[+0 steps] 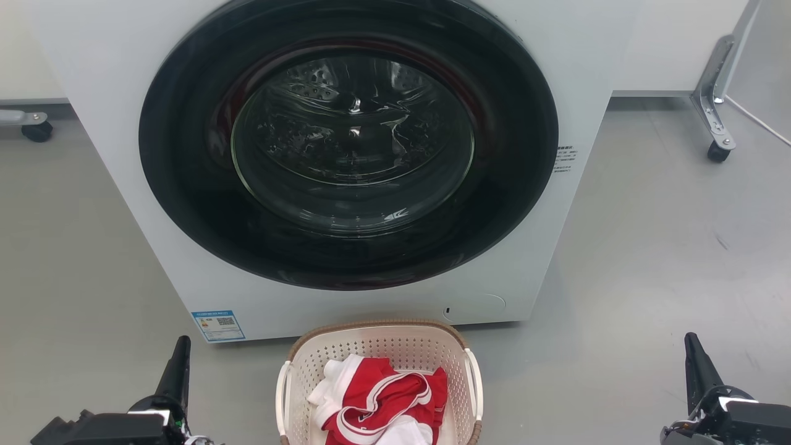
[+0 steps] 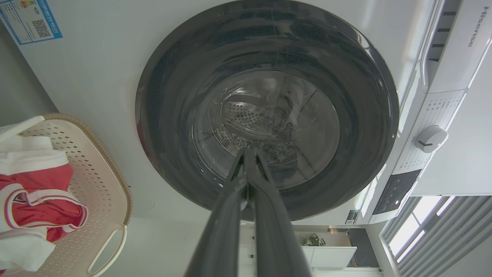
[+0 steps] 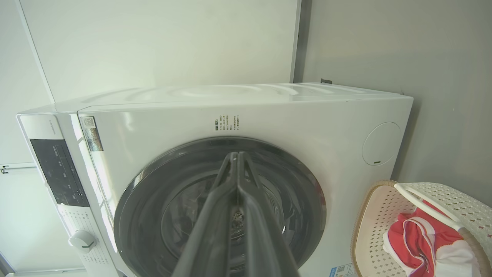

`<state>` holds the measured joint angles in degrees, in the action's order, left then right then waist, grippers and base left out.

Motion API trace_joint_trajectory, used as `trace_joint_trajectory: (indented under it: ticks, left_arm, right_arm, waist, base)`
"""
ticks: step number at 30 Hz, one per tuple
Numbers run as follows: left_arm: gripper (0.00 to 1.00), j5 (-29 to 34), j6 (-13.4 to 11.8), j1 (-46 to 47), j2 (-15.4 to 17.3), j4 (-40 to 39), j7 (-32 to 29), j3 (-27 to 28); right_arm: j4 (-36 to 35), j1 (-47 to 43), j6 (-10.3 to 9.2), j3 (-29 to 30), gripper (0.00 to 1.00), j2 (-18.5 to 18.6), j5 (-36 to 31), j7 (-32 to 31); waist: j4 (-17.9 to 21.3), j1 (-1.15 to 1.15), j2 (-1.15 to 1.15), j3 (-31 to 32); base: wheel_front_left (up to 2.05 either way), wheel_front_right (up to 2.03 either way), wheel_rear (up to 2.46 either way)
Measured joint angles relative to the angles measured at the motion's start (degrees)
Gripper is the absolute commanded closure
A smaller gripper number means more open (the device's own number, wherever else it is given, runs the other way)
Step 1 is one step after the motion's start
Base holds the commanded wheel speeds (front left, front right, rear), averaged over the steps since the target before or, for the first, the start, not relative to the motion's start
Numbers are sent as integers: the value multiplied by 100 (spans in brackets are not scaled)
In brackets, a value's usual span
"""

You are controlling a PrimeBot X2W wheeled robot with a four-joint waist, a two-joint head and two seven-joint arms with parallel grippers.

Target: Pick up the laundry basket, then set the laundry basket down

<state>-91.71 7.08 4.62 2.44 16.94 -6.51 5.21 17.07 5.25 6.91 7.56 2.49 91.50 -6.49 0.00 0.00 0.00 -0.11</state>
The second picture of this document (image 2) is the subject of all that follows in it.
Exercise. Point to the red white-trimmed garment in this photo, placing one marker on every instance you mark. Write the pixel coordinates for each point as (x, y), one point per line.
(42, 207)

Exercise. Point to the round black washer door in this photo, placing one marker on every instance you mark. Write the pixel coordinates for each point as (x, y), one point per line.
(173, 115)

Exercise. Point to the grey window blinds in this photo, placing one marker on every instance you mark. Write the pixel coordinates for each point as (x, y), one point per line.
(453, 238)

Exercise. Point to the white ribbed garment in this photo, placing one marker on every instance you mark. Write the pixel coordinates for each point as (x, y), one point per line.
(30, 156)

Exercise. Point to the green potted plant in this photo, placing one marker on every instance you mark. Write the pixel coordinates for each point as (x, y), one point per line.
(313, 241)

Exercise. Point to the black washer display panel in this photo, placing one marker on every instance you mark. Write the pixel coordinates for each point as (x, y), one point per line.
(396, 192)

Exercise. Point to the white front-load washing machine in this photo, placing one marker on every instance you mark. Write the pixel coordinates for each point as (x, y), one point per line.
(96, 77)

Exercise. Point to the white Hisense detergent drawer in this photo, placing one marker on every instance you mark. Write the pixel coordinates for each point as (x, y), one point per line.
(465, 46)

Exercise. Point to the white low cabinet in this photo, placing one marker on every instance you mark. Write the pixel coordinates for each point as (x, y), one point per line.
(330, 257)

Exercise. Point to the white washer control knob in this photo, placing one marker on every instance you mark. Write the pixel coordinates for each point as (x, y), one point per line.
(430, 138)

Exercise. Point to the cream perforated laundry basket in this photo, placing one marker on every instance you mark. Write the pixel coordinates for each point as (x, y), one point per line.
(90, 161)

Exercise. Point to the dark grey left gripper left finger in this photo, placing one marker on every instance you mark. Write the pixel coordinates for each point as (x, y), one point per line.
(225, 227)

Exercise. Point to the blue energy label sticker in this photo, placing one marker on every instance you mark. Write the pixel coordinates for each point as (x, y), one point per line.
(32, 21)

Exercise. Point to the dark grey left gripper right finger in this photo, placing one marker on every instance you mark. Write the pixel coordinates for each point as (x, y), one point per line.
(273, 231)

